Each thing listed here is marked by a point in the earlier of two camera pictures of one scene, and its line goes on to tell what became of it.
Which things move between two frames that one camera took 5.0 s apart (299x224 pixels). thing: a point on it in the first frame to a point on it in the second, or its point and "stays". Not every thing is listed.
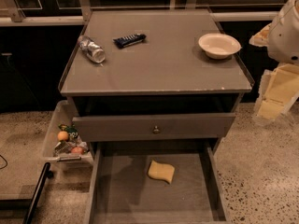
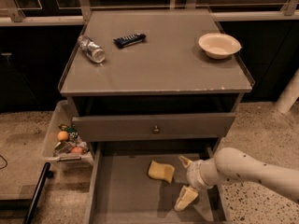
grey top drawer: [152, 127] stays
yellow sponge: [165, 172] stays
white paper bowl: [220, 46] stays
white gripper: [285, 36] to [194, 174]
